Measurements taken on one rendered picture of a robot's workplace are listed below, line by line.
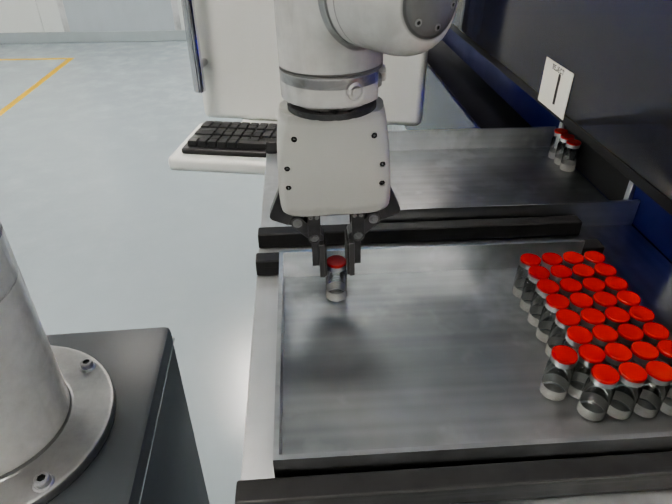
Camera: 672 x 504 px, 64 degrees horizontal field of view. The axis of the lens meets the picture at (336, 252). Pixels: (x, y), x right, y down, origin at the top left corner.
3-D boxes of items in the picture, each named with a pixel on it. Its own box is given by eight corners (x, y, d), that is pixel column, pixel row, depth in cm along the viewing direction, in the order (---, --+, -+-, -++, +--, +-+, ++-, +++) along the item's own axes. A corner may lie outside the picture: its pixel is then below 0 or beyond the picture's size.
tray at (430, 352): (575, 264, 63) (583, 239, 61) (725, 461, 41) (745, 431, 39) (281, 276, 61) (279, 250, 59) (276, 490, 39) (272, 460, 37)
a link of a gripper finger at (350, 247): (376, 201, 53) (375, 257, 57) (343, 202, 53) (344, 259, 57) (381, 217, 50) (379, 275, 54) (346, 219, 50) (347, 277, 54)
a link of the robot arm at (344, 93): (380, 47, 47) (379, 82, 49) (279, 52, 47) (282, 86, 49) (396, 75, 41) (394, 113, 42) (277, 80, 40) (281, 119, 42)
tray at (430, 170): (550, 146, 92) (555, 126, 90) (631, 224, 70) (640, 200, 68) (351, 152, 90) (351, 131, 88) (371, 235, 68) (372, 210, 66)
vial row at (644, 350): (568, 285, 59) (579, 250, 56) (662, 418, 44) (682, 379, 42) (549, 286, 59) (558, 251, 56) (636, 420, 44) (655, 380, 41)
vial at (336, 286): (345, 289, 58) (346, 256, 56) (347, 302, 56) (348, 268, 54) (325, 290, 58) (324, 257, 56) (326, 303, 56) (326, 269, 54)
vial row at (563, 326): (528, 287, 59) (537, 252, 56) (609, 421, 44) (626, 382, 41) (508, 288, 59) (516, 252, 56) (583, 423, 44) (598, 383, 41)
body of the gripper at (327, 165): (385, 73, 48) (382, 186, 55) (271, 78, 48) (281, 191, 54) (400, 100, 42) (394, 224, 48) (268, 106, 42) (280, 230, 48)
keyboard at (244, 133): (386, 136, 115) (387, 125, 114) (383, 164, 103) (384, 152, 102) (204, 128, 119) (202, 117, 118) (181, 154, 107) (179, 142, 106)
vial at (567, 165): (570, 166, 84) (577, 138, 82) (576, 172, 83) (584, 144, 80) (556, 166, 84) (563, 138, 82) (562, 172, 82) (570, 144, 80)
